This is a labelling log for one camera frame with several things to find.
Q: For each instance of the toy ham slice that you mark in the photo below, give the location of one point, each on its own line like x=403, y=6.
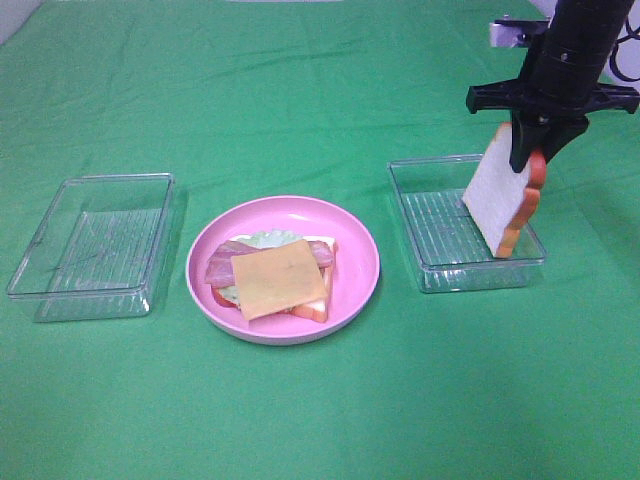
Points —
x=219, y=273

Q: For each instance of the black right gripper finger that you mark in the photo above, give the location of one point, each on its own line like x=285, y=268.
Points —
x=561, y=131
x=527, y=133

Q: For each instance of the green toy lettuce leaf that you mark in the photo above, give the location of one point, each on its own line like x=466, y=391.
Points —
x=264, y=239

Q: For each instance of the pink round plate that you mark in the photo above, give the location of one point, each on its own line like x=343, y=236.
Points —
x=354, y=280

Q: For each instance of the green tablecloth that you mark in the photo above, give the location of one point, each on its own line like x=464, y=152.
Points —
x=244, y=100

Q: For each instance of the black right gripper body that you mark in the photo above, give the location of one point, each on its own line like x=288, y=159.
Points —
x=516, y=95

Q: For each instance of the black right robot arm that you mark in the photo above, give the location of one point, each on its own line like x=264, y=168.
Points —
x=558, y=84

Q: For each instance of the yellow toy cheese slice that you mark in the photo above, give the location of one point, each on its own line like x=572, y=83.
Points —
x=282, y=280

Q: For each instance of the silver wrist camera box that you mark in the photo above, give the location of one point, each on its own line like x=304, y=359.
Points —
x=514, y=33

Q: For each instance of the wavy toy bacon strip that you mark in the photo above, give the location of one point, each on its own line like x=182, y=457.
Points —
x=322, y=249

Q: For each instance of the clear plastic tray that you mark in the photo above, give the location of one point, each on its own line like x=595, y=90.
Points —
x=99, y=250
x=445, y=249

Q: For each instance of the left clear plastic tray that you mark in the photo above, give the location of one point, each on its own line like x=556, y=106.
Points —
x=99, y=250

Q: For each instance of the right clear plastic tray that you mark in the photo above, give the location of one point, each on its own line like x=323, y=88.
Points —
x=445, y=249

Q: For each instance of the toy bread slice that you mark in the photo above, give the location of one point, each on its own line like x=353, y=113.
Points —
x=274, y=272
x=501, y=201

